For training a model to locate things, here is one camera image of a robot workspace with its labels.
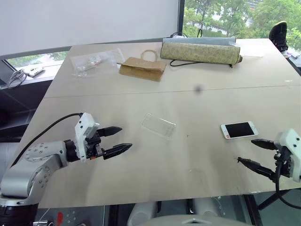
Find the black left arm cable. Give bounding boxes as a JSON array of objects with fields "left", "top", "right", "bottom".
[{"left": 11, "top": 113, "right": 82, "bottom": 167}]

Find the thin black cord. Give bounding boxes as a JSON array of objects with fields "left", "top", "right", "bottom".
[{"left": 169, "top": 59, "right": 234, "bottom": 69}]

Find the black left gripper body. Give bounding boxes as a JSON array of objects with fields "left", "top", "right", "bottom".
[{"left": 85, "top": 130, "right": 106, "bottom": 161}]

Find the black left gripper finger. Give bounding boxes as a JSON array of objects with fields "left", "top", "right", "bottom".
[
  {"left": 97, "top": 126, "right": 123, "bottom": 138},
  {"left": 103, "top": 143, "right": 133, "bottom": 161}
]

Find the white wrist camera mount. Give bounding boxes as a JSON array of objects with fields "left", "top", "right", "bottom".
[
  {"left": 74, "top": 113, "right": 101, "bottom": 163},
  {"left": 274, "top": 128, "right": 301, "bottom": 182}
]

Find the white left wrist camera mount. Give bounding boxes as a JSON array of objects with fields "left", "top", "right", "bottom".
[{"left": 74, "top": 113, "right": 101, "bottom": 163}]

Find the grey cable bundle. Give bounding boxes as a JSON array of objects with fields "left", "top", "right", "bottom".
[{"left": 7, "top": 69, "right": 27, "bottom": 89}]

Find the dark window post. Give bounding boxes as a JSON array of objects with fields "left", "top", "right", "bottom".
[{"left": 177, "top": 0, "right": 187, "bottom": 34}]

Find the grey rolled mat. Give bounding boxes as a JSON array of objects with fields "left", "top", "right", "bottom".
[{"left": 163, "top": 36, "right": 237, "bottom": 47}]

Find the rolled beige patterned mat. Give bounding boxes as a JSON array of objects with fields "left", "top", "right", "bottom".
[{"left": 160, "top": 39, "right": 243, "bottom": 65}]

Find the grey domed robot body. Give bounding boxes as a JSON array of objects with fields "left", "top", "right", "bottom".
[{"left": 146, "top": 215, "right": 246, "bottom": 226}]

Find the white smartphone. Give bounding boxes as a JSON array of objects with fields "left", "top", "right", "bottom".
[{"left": 220, "top": 121, "right": 259, "bottom": 140}]

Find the white roller blind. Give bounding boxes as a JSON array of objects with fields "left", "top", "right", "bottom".
[{"left": 0, "top": 0, "right": 181, "bottom": 57}]

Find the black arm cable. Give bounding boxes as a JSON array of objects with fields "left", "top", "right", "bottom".
[
  {"left": 11, "top": 113, "right": 82, "bottom": 167},
  {"left": 274, "top": 153, "right": 301, "bottom": 210}
]

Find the clear phone case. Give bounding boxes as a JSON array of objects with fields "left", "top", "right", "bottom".
[{"left": 141, "top": 113, "right": 178, "bottom": 140}]

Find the clear plastic bag with items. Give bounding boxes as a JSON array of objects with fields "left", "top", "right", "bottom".
[{"left": 69, "top": 48, "right": 125, "bottom": 79}]

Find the black stand leg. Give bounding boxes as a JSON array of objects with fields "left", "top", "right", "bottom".
[{"left": 257, "top": 190, "right": 290, "bottom": 210}]

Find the black looped cable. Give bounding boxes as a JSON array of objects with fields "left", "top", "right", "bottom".
[{"left": 169, "top": 28, "right": 204, "bottom": 39}]

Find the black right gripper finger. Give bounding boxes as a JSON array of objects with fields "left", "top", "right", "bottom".
[
  {"left": 251, "top": 138, "right": 278, "bottom": 151},
  {"left": 237, "top": 157, "right": 277, "bottom": 182}
]

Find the grey rounded robot shape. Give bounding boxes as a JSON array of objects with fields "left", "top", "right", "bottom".
[
  {"left": 192, "top": 197, "right": 222, "bottom": 218},
  {"left": 127, "top": 201, "right": 161, "bottom": 226}
]

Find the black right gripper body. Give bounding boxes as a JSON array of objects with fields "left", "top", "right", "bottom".
[{"left": 273, "top": 148, "right": 293, "bottom": 178}]

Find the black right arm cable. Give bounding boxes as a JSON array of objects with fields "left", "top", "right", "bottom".
[{"left": 274, "top": 153, "right": 301, "bottom": 210}]

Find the brown paper bag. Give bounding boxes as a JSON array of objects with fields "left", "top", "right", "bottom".
[{"left": 116, "top": 49, "right": 168, "bottom": 82}]

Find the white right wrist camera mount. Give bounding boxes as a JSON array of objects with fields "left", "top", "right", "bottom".
[{"left": 274, "top": 128, "right": 301, "bottom": 182}]

